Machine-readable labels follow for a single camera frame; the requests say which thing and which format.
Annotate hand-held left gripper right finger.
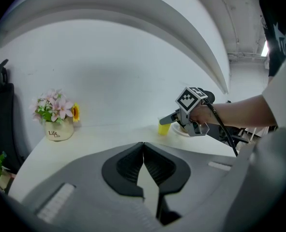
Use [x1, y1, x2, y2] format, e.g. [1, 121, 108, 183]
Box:
[142, 142, 191, 199]

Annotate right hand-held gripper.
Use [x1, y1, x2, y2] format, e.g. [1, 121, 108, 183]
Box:
[159, 86, 216, 138]

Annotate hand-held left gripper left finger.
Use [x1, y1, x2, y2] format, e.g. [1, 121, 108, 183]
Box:
[101, 142, 145, 198]

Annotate yellow cup dish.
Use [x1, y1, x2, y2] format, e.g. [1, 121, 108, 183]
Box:
[157, 116, 172, 136]

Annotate white plate dish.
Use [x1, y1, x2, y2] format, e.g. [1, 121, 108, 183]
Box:
[170, 124, 194, 138]

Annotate person's right forearm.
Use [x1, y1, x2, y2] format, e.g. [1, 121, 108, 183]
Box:
[211, 93, 279, 128]

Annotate person's right hand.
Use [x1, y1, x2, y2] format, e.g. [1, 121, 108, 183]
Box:
[189, 103, 215, 126]

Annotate black office chair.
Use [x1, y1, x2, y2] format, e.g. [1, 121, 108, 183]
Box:
[207, 123, 251, 151]

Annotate cream flower pot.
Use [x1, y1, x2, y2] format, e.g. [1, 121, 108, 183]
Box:
[44, 120, 75, 142]

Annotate yellow artificial sunflower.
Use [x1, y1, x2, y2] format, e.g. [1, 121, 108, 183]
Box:
[71, 102, 81, 123]

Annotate pink artificial flowers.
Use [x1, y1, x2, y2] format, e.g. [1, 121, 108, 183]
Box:
[29, 88, 75, 125]

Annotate person's white sleeve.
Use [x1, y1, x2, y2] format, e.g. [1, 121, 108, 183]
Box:
[260, 46, 286, 132]

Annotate person's black printed shirt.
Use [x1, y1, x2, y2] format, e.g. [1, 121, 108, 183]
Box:
[262, 7, 286, 78]

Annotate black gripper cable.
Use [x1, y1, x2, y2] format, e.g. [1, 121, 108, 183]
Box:
[204, 100, 239, 157]

